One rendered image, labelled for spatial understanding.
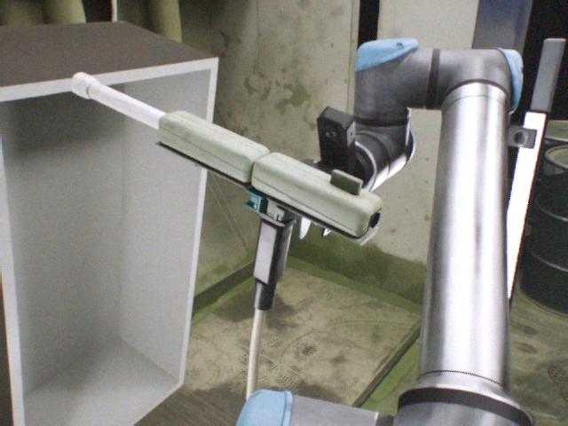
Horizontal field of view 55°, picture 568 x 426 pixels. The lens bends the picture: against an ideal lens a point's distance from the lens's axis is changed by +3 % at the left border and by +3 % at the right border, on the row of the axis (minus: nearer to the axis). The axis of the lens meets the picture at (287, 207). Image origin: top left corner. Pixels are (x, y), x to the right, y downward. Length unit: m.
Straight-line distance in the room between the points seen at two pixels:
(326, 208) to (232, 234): 2.83
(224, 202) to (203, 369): 1.13
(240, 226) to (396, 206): 1.02
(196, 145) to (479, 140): 0.35
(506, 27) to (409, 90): 1.91
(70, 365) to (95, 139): 0.86
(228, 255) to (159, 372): 1.36
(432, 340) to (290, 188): 0.22
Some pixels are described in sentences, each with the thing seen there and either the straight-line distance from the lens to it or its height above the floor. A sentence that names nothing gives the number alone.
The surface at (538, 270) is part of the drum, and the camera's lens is 3.55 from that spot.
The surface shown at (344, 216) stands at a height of 1.58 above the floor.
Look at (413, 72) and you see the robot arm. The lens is 0.82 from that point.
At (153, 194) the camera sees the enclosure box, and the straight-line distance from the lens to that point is 1.75.
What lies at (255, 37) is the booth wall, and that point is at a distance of 3.42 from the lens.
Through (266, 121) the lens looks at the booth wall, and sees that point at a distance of 3.45.
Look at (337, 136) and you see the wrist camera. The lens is 0.69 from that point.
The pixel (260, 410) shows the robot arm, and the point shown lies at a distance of 0.52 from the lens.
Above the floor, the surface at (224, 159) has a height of 1.62.
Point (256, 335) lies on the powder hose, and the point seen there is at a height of 1.36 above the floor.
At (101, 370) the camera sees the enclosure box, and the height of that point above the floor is 0.51.
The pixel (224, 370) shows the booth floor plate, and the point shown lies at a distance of 2.77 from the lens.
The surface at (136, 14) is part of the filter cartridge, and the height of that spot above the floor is 1.66.
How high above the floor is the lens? 1.81
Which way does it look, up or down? 23 degrees down
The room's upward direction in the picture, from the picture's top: straight up
